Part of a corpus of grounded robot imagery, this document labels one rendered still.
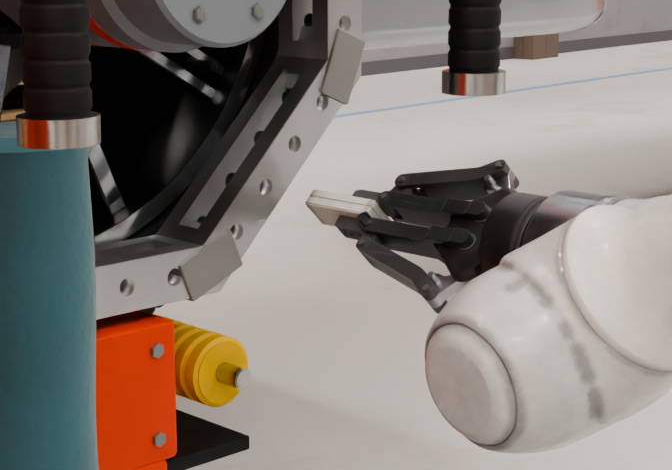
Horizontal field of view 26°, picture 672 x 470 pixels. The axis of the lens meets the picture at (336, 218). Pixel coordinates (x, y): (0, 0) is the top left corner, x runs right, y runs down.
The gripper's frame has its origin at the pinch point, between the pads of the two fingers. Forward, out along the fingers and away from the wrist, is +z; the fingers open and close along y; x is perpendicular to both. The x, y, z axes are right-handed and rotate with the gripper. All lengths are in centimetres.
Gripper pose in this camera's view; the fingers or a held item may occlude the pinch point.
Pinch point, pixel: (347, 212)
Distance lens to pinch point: 117.1
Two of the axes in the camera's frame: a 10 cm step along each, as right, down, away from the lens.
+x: -5.0, -6.0, -6.3
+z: -7.0, -1.4, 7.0
